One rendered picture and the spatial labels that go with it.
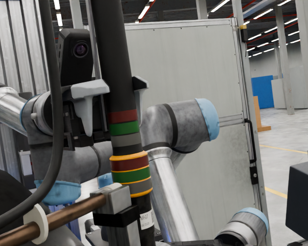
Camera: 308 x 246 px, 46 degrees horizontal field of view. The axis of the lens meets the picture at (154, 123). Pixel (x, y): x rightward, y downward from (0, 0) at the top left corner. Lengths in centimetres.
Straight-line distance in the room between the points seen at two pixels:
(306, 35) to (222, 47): 464
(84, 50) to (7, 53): 89
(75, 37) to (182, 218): 47
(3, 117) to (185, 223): 48
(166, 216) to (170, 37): 179
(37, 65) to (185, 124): 66
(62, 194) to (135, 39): 181
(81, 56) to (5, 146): 88
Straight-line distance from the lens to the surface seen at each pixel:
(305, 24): 722
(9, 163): 135
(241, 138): 269
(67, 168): 64
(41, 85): 136
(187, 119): 90
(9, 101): 91
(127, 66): 40
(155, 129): 86
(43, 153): 64
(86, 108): 40
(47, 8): 35
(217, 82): 259
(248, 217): 81
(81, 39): 49
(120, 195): 38
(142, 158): 40
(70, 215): 34
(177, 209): 81
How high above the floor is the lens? 147
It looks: 3 degrees down
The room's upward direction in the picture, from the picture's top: 8 degrees counter-clockwise
